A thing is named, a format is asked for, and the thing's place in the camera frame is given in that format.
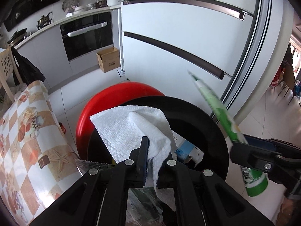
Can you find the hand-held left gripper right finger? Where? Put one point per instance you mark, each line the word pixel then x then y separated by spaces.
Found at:
pixel 164 181

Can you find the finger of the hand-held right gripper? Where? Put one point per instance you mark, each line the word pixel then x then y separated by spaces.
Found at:
pixel 254 160
pixel 258 141

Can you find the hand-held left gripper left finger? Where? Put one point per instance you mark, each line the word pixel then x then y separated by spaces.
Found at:
pixel 143 169

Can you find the blue white carton box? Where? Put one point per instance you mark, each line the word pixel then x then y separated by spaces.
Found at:
pixel 185 148

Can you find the green white tube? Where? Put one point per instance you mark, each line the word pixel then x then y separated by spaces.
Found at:
pixel 223 115

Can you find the black trash bin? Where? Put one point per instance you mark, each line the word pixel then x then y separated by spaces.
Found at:
pixel 207 131

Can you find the silver serrated foil wrapper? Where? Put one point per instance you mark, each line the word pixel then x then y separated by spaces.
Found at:
pixel 94 164

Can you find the wooden dining chair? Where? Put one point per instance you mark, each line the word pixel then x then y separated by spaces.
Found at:
pixel 290 75

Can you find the red round stool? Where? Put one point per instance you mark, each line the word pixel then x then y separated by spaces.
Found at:
pixel 101 101

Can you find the small cardboard box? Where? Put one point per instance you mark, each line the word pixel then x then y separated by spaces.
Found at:
pixel 109 60

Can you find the white refrigerator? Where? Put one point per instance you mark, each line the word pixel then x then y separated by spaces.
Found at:
pixel 178 28

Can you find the black built-in oven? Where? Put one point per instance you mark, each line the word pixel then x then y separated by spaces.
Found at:
pixel 87 37

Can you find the black jacket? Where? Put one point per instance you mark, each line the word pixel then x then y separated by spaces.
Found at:
pixel 25 70

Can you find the white kitchen countertop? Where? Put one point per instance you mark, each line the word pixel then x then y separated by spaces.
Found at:
pixel 70 20

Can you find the white bowl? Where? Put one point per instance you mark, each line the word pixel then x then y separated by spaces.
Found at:
pixel 80 8

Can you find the beige perforated plastic chair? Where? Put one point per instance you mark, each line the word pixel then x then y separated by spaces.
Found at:
pixel 7 63

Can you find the brown cooking pot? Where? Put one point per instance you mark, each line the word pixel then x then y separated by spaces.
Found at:
pixel 44 20

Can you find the silver round steamer rack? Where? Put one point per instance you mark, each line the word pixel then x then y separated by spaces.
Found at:
pixel 70 4

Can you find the black wok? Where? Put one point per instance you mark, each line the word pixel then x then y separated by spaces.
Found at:
pixel 17 36

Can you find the black range hood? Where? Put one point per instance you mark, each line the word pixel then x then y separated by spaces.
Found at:
pixel 35 2

